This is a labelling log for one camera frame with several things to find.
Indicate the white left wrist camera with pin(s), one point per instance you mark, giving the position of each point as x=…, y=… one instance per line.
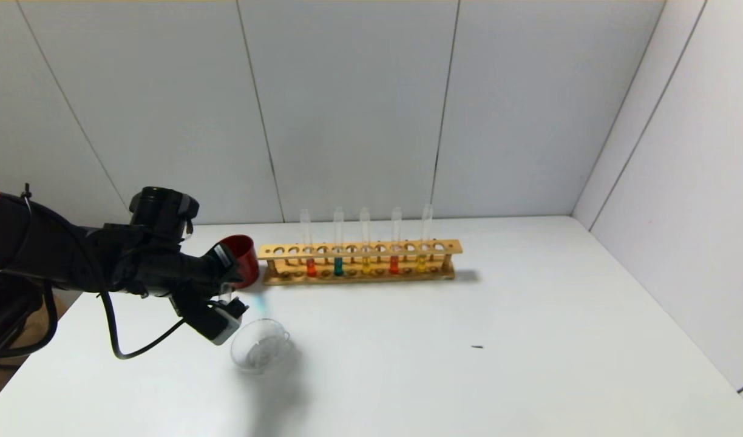
x=217, y=325

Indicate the dark red cup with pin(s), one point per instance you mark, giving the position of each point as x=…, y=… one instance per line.
x=249, y=267

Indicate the yellow pigment test tube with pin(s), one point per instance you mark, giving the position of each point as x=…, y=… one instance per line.
x=421, y=263
x=365, y=265

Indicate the black and orange left arm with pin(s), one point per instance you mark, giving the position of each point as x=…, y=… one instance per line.
x=44, y=243

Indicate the wooden test tube rack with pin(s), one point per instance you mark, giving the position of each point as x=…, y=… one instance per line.
x=323, y=256

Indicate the red pigment test tube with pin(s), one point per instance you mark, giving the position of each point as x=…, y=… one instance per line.
x=394, y=265
x=311, y=268

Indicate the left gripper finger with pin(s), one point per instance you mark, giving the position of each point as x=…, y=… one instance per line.
x=230, y=276

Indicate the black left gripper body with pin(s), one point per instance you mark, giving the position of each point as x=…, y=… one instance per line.
x=223, y=260

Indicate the clear glass beaker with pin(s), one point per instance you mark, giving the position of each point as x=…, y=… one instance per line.
x=262, y=352

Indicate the blue pigment test tube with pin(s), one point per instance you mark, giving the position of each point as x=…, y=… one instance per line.
x=338, y=267
x=230, y=294

